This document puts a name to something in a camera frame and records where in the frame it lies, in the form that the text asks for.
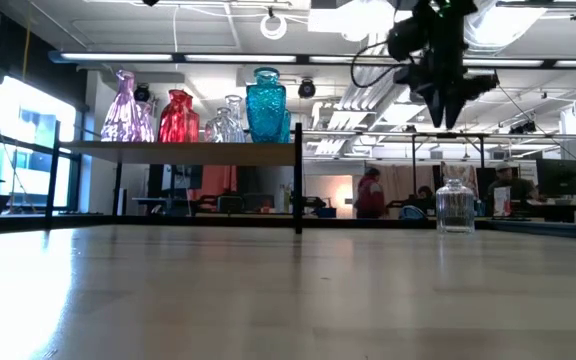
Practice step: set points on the wooden shelf with black frame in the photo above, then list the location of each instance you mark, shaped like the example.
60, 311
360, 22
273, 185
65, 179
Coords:
178, 152

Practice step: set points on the pink slender glass vase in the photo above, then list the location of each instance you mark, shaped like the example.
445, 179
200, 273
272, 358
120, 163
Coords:
124, 115

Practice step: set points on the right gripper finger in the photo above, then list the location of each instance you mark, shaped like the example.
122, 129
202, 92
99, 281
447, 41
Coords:
435, 110
455, 110

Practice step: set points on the person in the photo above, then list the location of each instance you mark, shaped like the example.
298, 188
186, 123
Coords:
510, 187
370, 197
425, 195

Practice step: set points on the round white ceiling lamp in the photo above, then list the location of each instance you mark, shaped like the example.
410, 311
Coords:
273, 27

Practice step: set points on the blue round bag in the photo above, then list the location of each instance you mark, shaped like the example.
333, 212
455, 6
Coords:
412, 213

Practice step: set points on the clear round ribbed vase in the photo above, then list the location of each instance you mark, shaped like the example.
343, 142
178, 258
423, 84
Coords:
218, 130

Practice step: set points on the window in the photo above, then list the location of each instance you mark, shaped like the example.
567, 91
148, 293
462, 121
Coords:
33, 125

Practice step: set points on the red square ribbed vase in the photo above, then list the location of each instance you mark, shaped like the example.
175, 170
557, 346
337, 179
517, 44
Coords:
173, 120

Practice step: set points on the clear faceted tall vase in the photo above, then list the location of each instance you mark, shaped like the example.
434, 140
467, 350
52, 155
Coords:
237, 117

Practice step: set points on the black computer monitor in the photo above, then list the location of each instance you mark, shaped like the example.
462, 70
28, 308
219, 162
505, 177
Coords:
560, 177

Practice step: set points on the white red printed card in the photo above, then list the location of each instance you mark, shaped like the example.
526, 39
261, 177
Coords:
502, 201

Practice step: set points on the beige curtain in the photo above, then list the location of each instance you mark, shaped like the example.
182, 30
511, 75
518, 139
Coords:
398, 182

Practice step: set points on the colourful patterned banner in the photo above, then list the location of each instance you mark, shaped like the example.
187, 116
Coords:
463, 172

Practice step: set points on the blue round dotted vase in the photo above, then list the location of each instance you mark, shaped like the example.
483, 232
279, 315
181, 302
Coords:
266, 107

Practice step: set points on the black ceiling spotlight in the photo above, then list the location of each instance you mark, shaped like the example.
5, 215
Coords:
523, 127

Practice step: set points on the pink curtain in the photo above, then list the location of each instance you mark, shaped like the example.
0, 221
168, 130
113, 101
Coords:
215, 180

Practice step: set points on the black round ceiling camera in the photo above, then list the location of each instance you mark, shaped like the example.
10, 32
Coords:
141, 93
306, 89

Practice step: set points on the clear small glass vase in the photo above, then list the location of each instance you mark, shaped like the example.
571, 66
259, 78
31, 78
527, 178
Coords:
455, 207

